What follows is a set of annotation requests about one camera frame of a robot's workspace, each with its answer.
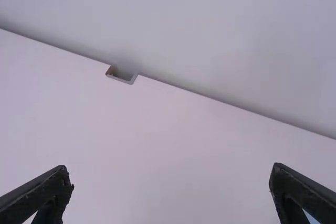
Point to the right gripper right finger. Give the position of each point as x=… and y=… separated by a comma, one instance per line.
x=296, y=192

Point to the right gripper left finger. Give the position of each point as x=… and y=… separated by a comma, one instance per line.
x=34, y=197

